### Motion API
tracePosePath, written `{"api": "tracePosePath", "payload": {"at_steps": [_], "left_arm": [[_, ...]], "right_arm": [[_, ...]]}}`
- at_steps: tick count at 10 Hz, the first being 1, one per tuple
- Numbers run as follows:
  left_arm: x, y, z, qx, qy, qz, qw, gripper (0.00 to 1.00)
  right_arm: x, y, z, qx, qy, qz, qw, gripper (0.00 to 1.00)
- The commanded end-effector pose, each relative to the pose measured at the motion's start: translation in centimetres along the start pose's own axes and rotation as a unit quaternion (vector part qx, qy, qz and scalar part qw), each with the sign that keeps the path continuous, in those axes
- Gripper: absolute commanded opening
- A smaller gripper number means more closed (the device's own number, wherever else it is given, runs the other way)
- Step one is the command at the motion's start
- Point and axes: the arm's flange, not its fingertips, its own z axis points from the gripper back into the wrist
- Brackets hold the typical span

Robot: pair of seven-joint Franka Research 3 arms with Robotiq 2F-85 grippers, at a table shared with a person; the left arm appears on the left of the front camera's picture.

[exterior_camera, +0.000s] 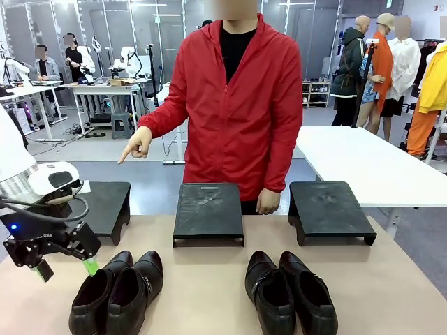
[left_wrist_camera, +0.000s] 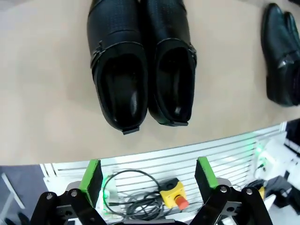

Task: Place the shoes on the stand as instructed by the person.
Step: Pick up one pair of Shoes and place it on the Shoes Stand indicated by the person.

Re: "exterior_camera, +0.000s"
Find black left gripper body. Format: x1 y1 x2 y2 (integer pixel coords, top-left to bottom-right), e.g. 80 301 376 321
0 204 73 246

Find black leather buckle shoe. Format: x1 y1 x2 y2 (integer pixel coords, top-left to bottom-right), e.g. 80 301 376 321
105 250 165 335
244 250 298 335

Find person's right forearm red sleeve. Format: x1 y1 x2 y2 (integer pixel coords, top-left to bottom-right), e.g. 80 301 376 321
138 99 190 139

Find person's left forearm red sleeve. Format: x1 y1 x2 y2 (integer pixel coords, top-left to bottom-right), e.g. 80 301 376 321
260 128 304 193

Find black shoe stand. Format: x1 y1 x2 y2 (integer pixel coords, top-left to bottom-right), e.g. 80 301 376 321
288 181 379 247
172 182 245 249
68 181 132 247

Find seated person grey jacket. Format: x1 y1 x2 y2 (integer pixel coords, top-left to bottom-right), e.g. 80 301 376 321
34 44 62 82

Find standing person black clothes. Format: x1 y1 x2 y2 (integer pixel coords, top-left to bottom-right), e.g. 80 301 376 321
64 32 85 84

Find black stand pole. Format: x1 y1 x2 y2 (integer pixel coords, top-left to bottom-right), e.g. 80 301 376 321
146 43 161 107

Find person in red jacket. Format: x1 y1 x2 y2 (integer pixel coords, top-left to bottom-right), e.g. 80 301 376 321
138 13 304 216

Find person's right hand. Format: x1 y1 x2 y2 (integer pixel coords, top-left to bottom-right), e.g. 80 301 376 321
117 126 154 165

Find person's left hand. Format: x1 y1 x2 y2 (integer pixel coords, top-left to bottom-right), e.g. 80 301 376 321
255 188 281 216

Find grey plastic stool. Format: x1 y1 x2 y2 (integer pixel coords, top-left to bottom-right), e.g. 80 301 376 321
111 112 135 140

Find white background desk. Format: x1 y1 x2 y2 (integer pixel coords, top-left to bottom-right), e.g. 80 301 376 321
0 80 69 142
68 80 146 140

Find white shoe rack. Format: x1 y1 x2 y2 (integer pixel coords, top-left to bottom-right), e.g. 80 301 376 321
301 80 332 109

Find mannequin in dark jacket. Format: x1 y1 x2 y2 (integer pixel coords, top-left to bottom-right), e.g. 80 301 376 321
329 15 372 127

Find black tripod pole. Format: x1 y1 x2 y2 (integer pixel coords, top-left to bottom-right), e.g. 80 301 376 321
350 38 381 128

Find mannequin orange garment beige hat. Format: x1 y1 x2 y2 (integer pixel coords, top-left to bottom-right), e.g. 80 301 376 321
356 13 396 142

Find figure in white shirt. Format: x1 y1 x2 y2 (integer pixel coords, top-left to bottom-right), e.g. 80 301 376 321
379 15 423 119

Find yellow garment orange trousers mannequin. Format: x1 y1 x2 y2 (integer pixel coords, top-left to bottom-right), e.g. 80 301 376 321
406 40 447 158

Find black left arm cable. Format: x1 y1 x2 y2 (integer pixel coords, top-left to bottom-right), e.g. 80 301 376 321
0 180 90 224

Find floor cables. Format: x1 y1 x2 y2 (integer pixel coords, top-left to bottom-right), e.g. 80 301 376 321
61 122 96 139

